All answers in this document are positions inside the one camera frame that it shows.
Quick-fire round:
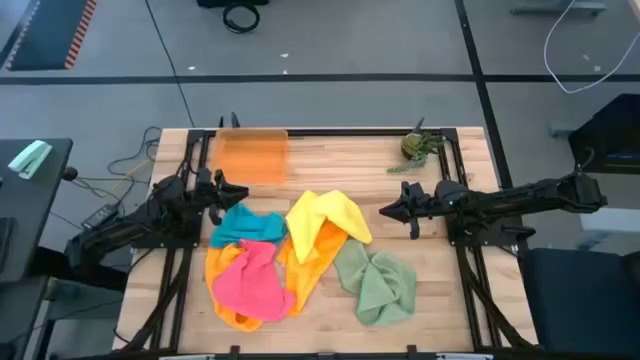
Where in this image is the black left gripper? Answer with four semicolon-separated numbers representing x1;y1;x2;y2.
193;168;250;227

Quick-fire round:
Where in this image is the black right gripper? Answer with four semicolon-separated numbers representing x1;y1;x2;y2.
378;180;439;241

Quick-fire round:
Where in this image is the teal blue microfiber towel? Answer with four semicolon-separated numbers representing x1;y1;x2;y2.
208;202;289;250

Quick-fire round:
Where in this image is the orange microfiber towel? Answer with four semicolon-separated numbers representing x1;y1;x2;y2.
204;242;264;333
276;219;350;317

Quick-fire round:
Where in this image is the yellow microfiber towel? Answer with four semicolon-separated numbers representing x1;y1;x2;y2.
284;188;374;265

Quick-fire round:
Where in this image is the light green microfiber towel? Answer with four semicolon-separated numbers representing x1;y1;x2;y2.
333;238;418;329

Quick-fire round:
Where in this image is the pink microfiber towel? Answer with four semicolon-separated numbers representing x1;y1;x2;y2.
211;238;297;324

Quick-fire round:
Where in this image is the orange translucent plastic tray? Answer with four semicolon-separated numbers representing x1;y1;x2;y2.
209;128;290;185

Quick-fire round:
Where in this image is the small potted succulent plant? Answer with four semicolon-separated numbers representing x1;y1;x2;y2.
386;117;446;175

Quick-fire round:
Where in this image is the black power adapter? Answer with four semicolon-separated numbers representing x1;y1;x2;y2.
80;203;120;233

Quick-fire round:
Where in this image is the black equipment base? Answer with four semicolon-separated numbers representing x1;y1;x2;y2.
196;0;270;9

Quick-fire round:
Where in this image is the black desk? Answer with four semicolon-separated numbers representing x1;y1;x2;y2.
0;138;75;285

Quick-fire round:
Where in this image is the dark blue chair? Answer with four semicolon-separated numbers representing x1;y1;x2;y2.
519;247;640;357

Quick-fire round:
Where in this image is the mint green stapler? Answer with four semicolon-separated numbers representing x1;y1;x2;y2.
7;139;54;180

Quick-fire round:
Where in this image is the white shelf board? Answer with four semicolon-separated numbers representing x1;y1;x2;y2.
578;207;640;235

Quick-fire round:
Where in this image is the black storage box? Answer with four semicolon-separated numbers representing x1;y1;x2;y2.
568;93;640;175

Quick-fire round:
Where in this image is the black flat device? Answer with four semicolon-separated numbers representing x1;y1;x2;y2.
0;215;15;274

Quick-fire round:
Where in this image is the black mat with orange edge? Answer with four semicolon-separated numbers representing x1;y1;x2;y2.
3;0;99;71

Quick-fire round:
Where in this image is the grey furniture base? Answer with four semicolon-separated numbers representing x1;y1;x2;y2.
509;0;609;19

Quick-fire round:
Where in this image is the black metal rig frame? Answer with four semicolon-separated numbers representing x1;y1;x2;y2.
113;127;540;357

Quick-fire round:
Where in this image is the black floor cable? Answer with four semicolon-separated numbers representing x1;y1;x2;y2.
49;125;162;231

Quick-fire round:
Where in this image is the yellow floor cable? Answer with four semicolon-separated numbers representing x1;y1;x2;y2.
109;158;151;195

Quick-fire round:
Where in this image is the long thin black cable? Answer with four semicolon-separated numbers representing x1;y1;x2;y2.
144;0;196;129

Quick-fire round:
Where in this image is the coiled black cable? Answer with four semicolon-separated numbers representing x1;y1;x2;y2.
221;2;262;35

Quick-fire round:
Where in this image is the white floor cable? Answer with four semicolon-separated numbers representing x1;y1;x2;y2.
543;0;640;95

